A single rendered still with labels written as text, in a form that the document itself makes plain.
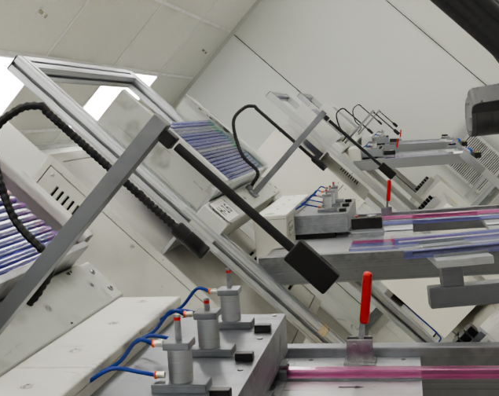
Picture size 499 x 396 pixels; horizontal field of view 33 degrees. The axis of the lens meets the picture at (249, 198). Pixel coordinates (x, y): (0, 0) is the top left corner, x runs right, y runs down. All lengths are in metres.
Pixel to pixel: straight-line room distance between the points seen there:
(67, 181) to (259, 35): 6.73
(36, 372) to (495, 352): 0.53
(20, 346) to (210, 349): 0.19
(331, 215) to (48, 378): 1.43
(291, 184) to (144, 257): 3.56
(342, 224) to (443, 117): 6.34
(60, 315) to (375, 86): 7.55
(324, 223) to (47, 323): 1.27
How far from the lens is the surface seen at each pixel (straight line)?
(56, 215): 1.12
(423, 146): 6.79
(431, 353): 1.05
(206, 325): 0.86
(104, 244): 1.92
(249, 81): 8.56
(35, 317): 0.95
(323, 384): 0.96
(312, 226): 2.13
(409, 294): 5.45
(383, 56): 8.44
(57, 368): 0.80
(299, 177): 5.39
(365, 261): 1.81
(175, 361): 0.76
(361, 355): 1.02
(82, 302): 1.05
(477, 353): 1.05
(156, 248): 1.89
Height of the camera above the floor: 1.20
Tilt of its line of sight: 4 degrees up
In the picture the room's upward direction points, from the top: 49 degrees counter-clockwise
